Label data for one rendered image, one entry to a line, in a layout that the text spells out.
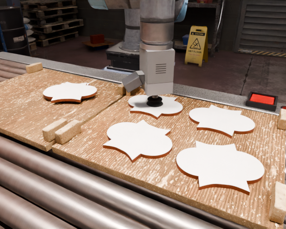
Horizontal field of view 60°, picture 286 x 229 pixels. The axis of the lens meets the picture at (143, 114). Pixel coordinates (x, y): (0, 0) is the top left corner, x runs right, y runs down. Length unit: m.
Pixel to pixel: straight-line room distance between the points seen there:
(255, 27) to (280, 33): 0.44
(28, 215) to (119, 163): 0.16
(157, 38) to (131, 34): 0.57
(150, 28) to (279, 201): 0.39
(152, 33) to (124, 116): 0.20
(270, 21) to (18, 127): 4.93
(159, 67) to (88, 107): 0.21
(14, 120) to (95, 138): 0.22
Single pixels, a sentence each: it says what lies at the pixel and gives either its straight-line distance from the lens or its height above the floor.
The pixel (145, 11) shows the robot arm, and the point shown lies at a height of 1.17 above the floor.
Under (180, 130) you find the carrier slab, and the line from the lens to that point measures 0.55.
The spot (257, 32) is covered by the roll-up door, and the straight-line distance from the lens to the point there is 5.25.
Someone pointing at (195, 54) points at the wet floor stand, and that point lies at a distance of 4.22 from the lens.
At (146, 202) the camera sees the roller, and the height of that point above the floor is 0.92.
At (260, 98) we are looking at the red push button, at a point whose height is 0.93.
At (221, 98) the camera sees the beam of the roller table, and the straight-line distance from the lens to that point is 0.77.
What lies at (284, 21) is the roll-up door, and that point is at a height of 0.62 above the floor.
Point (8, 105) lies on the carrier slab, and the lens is 0.74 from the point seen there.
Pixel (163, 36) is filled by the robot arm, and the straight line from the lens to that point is 0.55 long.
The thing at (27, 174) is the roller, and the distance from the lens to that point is 0.49.
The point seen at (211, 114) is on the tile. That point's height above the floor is 0.94.
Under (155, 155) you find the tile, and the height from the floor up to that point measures 0.94.
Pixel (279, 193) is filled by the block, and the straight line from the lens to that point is 0.41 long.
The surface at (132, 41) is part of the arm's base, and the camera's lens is 1.11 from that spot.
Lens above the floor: 1.22
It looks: 28 degrees down
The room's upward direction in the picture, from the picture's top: straight up
